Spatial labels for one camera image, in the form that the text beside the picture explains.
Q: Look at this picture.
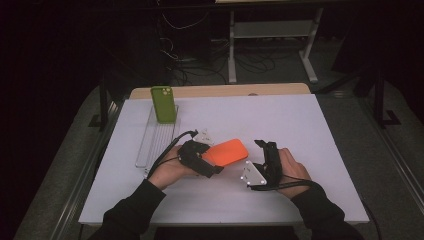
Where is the wooden table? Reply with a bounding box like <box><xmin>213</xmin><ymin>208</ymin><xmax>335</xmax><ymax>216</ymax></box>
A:
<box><xmin>129</xmin><ymin>83</ymin><xmax>312</xmax><ymax>100</ymax></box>

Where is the tangle of floor cables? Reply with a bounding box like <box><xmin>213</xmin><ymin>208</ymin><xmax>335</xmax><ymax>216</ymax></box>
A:
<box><xmin>156</xmin><ymin>9</ymin><xmax>278</xmax><ymax>86</ymax></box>

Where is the black metal stand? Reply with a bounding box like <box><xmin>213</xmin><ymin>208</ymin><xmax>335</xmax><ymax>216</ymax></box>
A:
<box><xmin>372</xmin><ymin>66</ymin><xmax>403</xmax><ymax>130</ymax></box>
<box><xmin>88</xmin><ymin>76</ymin><xmax>112</xmax><ymax>132</ymax></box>

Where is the orange phone case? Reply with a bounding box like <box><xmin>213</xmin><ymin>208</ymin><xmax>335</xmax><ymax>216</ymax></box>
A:
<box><xmin>201</xmin><ymin>138</ymin><xmax>250</xmax><ymax>168</ymax></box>

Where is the green phone case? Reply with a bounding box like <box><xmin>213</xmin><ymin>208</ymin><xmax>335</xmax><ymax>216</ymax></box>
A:
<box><xmin>150</xmin><ymin>85</ymin><xmax>178</xmax><ymax>125</ymax></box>

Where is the clear plastic rack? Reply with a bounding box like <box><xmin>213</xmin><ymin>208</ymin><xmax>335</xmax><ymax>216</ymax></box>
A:
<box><xmin>134</xmin><ymin>104</ymin><xmax>182</xmax><ymax>178</ymax></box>

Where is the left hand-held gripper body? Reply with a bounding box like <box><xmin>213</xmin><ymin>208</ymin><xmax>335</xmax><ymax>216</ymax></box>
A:
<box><xmin>177</xmin><ymin>128</ymin><xmax>215</xmax><ymax>179</ymax></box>

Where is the hand-held gripper cable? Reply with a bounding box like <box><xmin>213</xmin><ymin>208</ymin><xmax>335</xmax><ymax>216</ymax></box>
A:
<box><xmin>248</xmin><ymin>174</ymin><xmax>318</xmax><ymax>192</ymax></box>
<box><xmin>146</xmin><ymin>129</ymin><xmax>200</xmax><ymax>180</ymax></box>

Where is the metal rail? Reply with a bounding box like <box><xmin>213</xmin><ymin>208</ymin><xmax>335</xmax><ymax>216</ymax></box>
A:
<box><xmin>358</xmin><ymin>96</ymin><xmax>424</xmax><ymax>203</ymax></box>
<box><xmin>49</xmin><ymin>99</ymin><xmax>122</xmax><ymax>240</ymax></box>

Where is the person's right hand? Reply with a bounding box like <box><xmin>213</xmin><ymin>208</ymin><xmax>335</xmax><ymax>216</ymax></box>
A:
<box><xmin>277</xmin><ymin>147</ymin><xmax>313</xmax><ymax>200</ymax></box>

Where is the left hand-held gripper cable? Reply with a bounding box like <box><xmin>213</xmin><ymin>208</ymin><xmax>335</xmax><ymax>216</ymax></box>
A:
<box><xmin>146</xmin><ymin>129</ymin><xmax>200</xmax><ymax>180</ymax></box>

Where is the person's left hand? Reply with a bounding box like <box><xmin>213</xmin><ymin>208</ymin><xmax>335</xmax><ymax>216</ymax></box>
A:
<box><xmin>148</xmin><ymin>145</ymin><xmax>201</xmax><ymax>191</ymax></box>

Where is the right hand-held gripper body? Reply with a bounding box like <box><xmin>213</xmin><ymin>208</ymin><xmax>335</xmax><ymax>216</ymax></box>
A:
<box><xmin>240</xmin><ymin>146</ymin><xmax>283</xmax><ymax>188</ymax></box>

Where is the right hand-held gripper cable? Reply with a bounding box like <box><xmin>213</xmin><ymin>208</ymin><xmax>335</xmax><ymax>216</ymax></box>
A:
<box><xmin>248</xmin><ymin>174</ymin><xmax>318</xmax><ymax>192</ymax></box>

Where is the white board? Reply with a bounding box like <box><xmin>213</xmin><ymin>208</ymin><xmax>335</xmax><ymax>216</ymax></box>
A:
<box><xmin>78</xmin><ymin>93</ymin><xmax>370</xmax><ymax>225</ymax></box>

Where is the white desk frame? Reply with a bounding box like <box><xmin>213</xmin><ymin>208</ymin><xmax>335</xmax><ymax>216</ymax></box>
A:
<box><xmin>227</xmin><ymin>7</ymin><xmax>325</xmax><ymax>84</ymax></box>

